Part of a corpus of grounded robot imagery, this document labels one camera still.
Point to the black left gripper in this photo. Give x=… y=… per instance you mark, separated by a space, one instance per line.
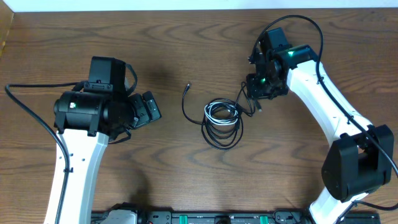
x=145 y=108

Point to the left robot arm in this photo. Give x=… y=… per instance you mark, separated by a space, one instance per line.
x=88 y=118

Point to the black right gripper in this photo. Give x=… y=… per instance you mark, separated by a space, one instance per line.
x=253 y=91

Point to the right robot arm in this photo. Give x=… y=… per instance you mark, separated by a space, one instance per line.
x=358 y=161

